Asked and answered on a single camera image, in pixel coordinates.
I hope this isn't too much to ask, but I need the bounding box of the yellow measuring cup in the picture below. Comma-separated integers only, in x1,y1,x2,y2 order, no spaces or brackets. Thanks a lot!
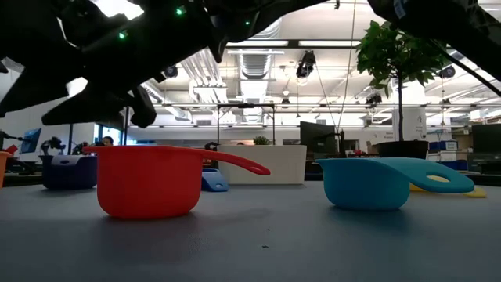
409,175,488,199

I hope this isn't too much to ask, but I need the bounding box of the purple measuring cup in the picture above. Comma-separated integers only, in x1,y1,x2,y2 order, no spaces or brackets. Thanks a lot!
38,154,98,191

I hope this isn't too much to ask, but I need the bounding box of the white plastic basket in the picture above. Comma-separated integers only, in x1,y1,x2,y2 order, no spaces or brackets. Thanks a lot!
217,144,308,186

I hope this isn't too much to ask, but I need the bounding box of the black ceiling-hung device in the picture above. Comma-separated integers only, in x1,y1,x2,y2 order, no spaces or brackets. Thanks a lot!
295,50,317,79

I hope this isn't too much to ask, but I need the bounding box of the green leafy plant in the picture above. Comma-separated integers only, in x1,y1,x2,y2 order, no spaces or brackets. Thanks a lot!
355,20,451,142

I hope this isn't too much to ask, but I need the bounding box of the blue measuring cup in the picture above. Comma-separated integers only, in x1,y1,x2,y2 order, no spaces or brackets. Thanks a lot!
201,167,230,193

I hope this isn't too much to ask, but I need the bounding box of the orange measuring cup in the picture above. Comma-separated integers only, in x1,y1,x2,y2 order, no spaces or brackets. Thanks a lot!
0,150,13,189

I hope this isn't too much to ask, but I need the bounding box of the blue-lit computer monitor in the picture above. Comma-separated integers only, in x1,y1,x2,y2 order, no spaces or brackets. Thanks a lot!
20,128,42,154

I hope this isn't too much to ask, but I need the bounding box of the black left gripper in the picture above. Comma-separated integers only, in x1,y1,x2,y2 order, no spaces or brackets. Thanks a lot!
41,0,228,129

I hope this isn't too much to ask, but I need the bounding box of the red measuring cup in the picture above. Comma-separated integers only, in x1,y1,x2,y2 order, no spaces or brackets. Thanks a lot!
82,144,272,219

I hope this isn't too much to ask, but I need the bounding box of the black plant pot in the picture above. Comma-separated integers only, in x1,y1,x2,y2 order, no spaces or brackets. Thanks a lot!
371,139,430,160

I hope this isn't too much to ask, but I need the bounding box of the dark computer monitor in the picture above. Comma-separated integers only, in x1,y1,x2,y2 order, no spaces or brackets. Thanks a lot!
299,121,338,156
471,123,501,154

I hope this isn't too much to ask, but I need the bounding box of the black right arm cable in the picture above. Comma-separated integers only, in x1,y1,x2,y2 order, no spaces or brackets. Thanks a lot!
428,37,501,97

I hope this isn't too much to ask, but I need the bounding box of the teal measuring cup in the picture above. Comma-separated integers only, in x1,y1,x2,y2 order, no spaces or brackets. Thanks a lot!
315,157,476,212

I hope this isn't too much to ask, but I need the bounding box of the blue storage bin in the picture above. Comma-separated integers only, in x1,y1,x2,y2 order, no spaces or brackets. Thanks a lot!
428,140,459,152

